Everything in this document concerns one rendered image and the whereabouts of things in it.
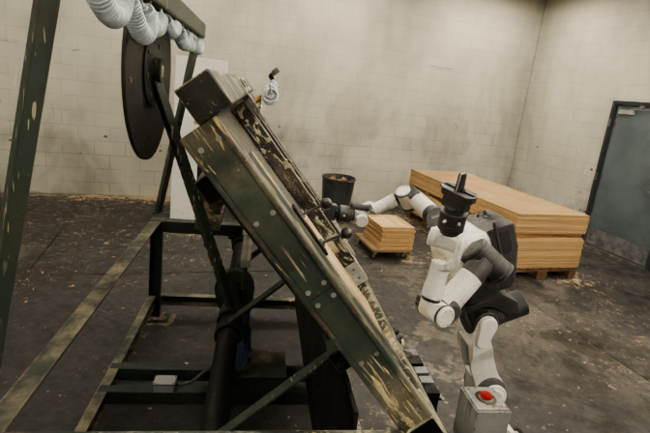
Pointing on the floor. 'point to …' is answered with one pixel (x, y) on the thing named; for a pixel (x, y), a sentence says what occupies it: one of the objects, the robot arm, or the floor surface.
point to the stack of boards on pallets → (544, 253)
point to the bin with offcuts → (338, 187)
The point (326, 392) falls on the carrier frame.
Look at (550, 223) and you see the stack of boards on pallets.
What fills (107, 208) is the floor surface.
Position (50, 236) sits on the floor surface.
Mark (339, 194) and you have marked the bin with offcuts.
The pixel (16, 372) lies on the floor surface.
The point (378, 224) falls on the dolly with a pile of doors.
